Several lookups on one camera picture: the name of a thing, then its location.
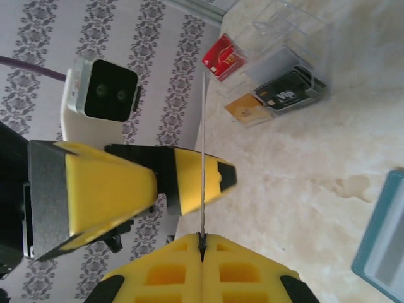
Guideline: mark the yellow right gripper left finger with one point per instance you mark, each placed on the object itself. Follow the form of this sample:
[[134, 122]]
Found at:
[[158, 277]]

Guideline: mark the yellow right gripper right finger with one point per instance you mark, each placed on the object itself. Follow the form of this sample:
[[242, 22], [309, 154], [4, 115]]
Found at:
[[249, 277]]

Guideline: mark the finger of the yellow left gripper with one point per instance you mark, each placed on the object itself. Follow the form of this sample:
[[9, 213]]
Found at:
[[195, 176], [101, 195]]

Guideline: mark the silver VIP diamond card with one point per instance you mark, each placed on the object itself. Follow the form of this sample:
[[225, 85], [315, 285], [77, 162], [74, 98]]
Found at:
[[203, 158]]

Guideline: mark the black VIP card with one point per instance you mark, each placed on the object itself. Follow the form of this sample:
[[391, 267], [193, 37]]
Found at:
[[284, 98]]

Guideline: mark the blue card holder wallet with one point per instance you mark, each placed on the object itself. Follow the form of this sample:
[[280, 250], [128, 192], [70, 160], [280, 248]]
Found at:
[[378, 252]]

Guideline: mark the gold VIP card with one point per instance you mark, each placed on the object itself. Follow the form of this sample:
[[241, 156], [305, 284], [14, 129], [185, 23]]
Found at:
[[246, 110]]

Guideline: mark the red VIP card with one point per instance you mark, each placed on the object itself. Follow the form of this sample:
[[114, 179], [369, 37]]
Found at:
[[224, 58]]

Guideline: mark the clear acrylic card stand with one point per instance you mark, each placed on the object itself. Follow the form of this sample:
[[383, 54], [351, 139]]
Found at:
[[303, 41]]

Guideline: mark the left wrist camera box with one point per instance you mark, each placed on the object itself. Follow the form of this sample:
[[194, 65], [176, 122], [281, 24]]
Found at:
[[107, 91]]

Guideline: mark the aluminium frame post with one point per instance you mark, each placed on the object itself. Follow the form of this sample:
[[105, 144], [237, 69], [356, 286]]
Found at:
[[202, 8]]

